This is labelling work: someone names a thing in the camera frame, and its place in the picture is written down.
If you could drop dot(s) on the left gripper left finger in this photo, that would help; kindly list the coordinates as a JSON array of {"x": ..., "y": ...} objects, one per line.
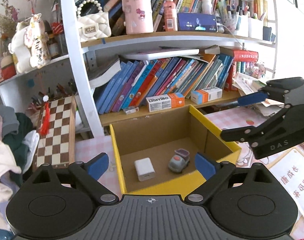
[{"x": 86, "y": 176}]

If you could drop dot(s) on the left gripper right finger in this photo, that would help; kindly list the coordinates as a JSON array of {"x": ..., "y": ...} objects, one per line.
[{"x": 215, "y": 175}]

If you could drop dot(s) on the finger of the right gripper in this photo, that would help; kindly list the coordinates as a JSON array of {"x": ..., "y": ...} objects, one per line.
[
  {"x": 244, "y": 133},
  {"x": 261, "y": 96}
]

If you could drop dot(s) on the grey toy car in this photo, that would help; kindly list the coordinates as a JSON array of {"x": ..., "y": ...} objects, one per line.
[{"x": 179, "y": 160}]

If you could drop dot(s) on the white power adapter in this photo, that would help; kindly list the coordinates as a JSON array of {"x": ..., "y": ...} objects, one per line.
[{"x": 144, "y": 169}]

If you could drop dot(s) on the stack of papers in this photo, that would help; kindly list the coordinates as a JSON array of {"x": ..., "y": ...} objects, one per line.
[{"x": 247, "y": 85}]

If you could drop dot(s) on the wooden chess board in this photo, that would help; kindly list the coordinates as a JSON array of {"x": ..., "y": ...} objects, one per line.
[{"x": 57, "y": 147}]

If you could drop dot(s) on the red tassel ornament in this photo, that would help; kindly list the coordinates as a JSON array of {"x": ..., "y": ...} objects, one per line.
[{"x": 45, "y": 121}]

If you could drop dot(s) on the yellow cardboard box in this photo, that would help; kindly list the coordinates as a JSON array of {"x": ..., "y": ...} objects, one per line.
[{"x": 156, "y": 154}]

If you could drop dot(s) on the blue white medicine box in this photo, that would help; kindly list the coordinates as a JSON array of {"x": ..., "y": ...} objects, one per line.
[{"x": 205, "y": 95}]

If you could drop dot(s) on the pile of clothes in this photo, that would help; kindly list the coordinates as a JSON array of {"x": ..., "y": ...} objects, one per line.
[{"x": 18, "y": 141}]

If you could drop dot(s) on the white orange toothbrush box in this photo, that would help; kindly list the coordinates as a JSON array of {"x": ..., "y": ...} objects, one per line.
[{"x": 166, "y": 101}]

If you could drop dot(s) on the row of leaning books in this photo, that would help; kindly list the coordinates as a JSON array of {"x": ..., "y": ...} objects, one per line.
[{"x": 125, "y": 83}]

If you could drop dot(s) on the smartphone on shelf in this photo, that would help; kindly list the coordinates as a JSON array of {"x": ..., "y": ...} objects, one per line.
[{"x": 196, "y": 22}]

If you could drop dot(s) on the pink lotion bottle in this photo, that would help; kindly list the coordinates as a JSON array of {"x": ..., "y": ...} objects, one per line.
[{"x": 170, "y": 16}]

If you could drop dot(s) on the white metal bookshelf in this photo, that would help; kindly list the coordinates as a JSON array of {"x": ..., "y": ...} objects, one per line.
[{"x": 13, "y": 92}]

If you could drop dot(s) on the white cat figurine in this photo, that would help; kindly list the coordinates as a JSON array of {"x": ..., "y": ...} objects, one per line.
[{"x": 29, "y": 45}]

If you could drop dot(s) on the white quilted handbag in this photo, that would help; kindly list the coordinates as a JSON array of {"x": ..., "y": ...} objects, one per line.
[{"x": 93, "y": 26}]

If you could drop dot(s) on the pink cylindrical container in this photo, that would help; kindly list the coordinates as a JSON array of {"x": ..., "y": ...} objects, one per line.
[{"x": 138, "y": 16}]

